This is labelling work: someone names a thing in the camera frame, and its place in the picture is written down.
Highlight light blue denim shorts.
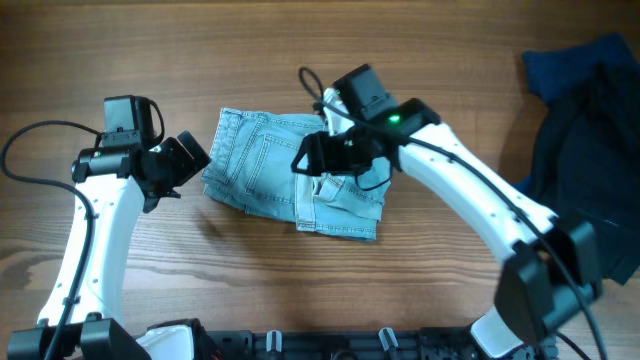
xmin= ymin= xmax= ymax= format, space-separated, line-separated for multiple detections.
xmin=201 ymin=108 xmax=390 ymax=242

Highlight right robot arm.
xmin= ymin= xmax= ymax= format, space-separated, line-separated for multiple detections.
xmin=291 ymin=64 xmax=606 ymax=359

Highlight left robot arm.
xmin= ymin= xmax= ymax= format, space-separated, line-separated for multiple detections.
xmin=7 ymin=95 xmax=216 ymax=359

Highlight navy blue garment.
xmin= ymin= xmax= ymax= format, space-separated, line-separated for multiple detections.
xmin=522 ymin=34 xmax=639 ymax=199

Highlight black garment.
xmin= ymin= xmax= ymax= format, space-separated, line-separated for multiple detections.
xmin=528 ymin=65 xmax=639 ymax=285

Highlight black right camera cable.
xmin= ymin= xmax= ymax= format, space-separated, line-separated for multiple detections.
xmin=298 ymin=66 xmax=609 ymax=360

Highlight black camera cable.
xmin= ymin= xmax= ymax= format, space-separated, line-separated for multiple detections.
xmin=0 ymin=119 xmax=104 ymax=360
xmin=298 ymin=66 xmax=609 ymax=360

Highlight black left camera cable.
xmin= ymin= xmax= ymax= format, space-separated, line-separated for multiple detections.
xmin=0 ymin=119 xmax=104 ymax=360

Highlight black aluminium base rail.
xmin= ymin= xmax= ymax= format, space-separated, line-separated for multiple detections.
xmin=199 ymin=327 xmax=558 ymax=360

